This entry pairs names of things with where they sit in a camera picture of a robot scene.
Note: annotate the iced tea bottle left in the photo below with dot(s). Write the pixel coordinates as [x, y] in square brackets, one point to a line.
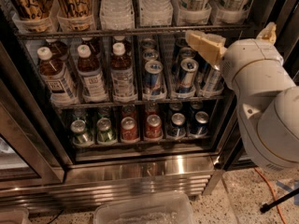
[57, 77]

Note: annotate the green soda can right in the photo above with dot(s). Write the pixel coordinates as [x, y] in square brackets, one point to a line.
[105, 132]

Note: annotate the black tripod leg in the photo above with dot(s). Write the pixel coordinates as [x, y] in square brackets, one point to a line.
[266, 207]

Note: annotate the clear water bottle left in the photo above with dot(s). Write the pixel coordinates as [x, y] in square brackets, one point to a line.
[116, 0]

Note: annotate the red cola can right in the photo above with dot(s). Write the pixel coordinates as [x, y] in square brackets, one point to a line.
[153, 127]

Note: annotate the stainless steel fridge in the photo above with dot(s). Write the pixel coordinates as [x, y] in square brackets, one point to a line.
[41, 168]

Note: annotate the Red Bull can middle front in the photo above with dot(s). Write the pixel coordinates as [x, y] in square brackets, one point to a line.
[186, 75]

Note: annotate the green soda can left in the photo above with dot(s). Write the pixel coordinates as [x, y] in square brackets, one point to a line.
[82, 136]

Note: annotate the Red Bull can left front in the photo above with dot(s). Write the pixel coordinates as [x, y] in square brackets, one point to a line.
[153, 78]

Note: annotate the blue Pepsi can right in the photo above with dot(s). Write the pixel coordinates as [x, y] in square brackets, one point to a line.
[199, 123]

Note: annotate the red cola can left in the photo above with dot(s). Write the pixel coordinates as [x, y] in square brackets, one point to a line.
[129, 131]

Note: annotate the blue Pepsi can left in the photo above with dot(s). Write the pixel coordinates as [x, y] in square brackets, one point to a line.
[176, 127]

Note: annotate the iced tea bottle middle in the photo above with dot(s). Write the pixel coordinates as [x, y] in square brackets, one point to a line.
[91, 75]

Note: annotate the Red Bull can right front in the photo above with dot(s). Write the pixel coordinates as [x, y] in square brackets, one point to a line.
[211, 80]

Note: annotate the green soda can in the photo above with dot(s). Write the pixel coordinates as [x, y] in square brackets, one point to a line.
[105, 132]
[82, 136]

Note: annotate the clear plastic bin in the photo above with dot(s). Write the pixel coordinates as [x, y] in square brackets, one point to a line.
[156, 208]

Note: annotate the iced tea bottle right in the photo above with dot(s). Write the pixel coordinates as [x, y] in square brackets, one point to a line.
[122, 73]

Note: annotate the iced tea bottle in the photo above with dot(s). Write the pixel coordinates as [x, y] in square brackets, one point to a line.
[91, 75]
[122, 73]
[57, 77]

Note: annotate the clear water bottle right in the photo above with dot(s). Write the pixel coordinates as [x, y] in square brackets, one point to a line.
[155, 8]

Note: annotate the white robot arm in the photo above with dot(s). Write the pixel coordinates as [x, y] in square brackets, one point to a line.
[267, 97]

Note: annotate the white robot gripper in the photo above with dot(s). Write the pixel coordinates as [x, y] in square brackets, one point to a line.
[249, 57]

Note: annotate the blue pepsi can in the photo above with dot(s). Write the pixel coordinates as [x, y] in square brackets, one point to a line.
[199, 123]
[176, 127]

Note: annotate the glass fridge door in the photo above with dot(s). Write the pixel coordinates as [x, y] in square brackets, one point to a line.
[284, 13]

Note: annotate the clear water bottle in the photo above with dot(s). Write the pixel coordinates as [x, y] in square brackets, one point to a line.
[116, 0]
[155, 8]

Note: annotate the red cola can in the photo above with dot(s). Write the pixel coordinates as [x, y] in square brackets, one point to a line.
[153, 127]
[129, 131]

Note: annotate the gold LaCroix can right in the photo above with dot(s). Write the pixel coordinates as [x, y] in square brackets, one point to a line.
[72, 9]

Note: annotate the red bull can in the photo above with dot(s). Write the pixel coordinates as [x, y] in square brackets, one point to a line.
[153, 78]
[186, 75]
[211, 80]

